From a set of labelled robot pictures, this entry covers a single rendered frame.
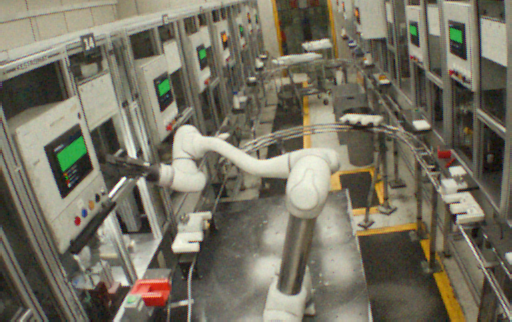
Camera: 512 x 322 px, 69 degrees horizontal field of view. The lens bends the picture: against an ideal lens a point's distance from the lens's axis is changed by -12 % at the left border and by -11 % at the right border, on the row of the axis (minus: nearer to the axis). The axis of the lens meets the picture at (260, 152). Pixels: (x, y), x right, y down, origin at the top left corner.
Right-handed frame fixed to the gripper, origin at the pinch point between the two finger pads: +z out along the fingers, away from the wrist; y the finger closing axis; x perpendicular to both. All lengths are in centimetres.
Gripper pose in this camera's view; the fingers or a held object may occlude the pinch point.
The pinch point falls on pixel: (109, 164)
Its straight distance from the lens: 167.5
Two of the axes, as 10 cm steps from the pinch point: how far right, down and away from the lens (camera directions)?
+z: -8.3, -2.1, -5.2
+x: 0.7, 8.8, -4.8
